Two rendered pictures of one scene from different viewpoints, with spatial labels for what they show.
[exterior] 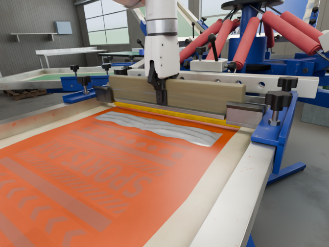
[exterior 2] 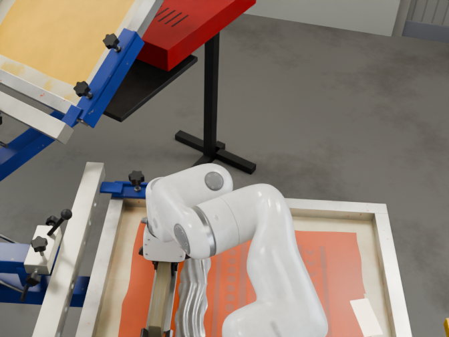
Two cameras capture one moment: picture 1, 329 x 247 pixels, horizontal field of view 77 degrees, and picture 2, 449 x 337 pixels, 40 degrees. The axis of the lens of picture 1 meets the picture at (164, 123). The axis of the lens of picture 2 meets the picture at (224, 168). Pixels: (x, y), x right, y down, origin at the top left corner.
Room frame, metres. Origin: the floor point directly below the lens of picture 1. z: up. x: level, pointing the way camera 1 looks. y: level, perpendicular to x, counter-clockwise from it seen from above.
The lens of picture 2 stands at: (0.96, 0.85, 2.25)
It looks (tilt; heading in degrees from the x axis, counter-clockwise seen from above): 43 degrees down; 236
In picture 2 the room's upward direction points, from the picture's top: 3 degrees clockwise
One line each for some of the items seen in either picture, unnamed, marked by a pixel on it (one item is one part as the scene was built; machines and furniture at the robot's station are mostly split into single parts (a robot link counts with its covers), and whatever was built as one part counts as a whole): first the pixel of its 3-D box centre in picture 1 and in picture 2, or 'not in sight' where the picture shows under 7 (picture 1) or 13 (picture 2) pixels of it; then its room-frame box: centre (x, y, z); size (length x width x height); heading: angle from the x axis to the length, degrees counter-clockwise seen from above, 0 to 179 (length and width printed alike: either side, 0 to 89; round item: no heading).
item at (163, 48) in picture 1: (163, 54); (164, 238); (0.55, -0.01, 1.12); 0.10 x 0.08 x 0.11; 145
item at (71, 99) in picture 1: (106, 96); not in sight; (0.74, 0.21, 0.97); 0.30 x 0.05 x 0.07; 145
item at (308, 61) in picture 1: (245, 66); not in sight; (1.25, -0.49, 0.99); 0.82 x 0.79 x 0.12; 145
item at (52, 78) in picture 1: (93, 61); not in sight; (1.32, 0.41, 1.05); 1.08 x 0.61 x 0.23; 85
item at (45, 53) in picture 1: (76, 64); not in sight; (7.23, 2.87, 0.51); 2.04 x 0.75 x 1.02; 133
